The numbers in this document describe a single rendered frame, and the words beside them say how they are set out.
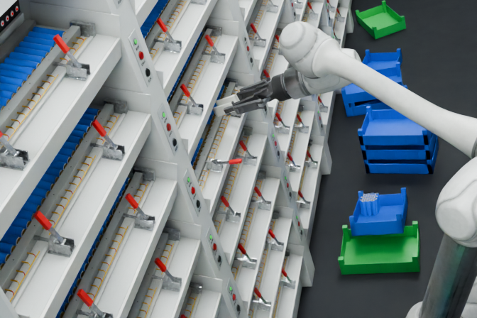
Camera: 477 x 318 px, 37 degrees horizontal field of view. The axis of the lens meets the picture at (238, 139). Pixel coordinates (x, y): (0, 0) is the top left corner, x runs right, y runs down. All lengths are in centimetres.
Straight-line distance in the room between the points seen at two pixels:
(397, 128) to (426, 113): 153
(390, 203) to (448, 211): 159
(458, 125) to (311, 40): 41
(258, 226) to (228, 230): 29
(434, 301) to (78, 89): 103
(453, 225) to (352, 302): 127
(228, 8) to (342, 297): 122
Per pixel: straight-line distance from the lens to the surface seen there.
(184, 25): 191
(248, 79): 230
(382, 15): 469
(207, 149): 201
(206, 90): 197
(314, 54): 178
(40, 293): 123
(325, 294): 284
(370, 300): 279
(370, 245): 299
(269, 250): 251
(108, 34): 150
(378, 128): 334
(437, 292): 185
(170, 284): 167
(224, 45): 218
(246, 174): 225
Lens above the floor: 205
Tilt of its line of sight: 33 degrees down
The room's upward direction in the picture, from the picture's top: 18 degrees counter-clockwise
